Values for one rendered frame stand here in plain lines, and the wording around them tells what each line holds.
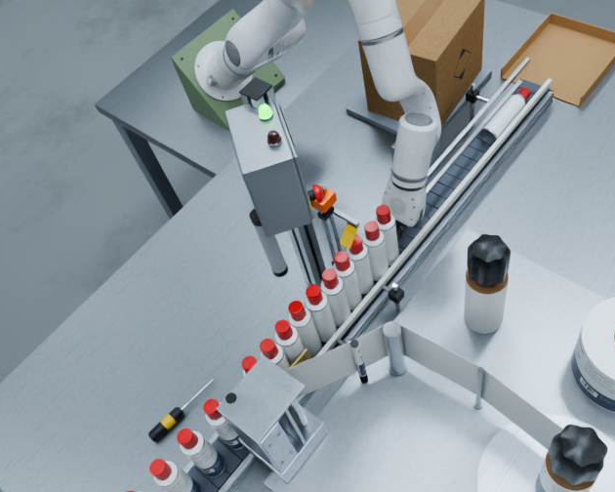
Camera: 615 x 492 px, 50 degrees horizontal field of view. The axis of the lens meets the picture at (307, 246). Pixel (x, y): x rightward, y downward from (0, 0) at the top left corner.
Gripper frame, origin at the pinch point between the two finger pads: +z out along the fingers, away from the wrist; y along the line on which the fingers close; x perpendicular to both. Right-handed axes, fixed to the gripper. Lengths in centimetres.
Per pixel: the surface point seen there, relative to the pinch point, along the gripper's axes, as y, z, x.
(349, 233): -1.3, -10.0, -19.7
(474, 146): -2.1, -7.2, 38.4
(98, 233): -163, 97, 8
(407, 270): 5.5, 8.4, -2.1
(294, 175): 1, -37, -42
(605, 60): 10, -21, 90
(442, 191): -0.8, -1.1, 21.4
